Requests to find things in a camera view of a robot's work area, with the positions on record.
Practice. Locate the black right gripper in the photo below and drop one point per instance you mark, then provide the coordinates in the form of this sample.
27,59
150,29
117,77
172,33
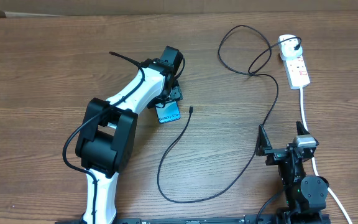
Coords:
276,155

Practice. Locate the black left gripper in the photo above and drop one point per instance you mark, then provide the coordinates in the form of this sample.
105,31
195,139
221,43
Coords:
176,94

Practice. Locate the black Samsung Galaxy smartphone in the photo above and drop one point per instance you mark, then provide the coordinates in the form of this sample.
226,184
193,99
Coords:
167,112

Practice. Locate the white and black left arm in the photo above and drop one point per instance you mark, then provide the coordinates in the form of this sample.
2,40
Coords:
106,140

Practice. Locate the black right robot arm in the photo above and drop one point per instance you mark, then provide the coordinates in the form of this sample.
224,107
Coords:
305,194

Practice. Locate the white power strip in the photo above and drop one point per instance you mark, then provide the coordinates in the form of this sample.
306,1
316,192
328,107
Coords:
297,73

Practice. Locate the white USB wall charger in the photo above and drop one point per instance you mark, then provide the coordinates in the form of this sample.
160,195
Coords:
290,47

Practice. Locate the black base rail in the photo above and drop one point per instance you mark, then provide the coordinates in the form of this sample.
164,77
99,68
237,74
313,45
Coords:
247,219

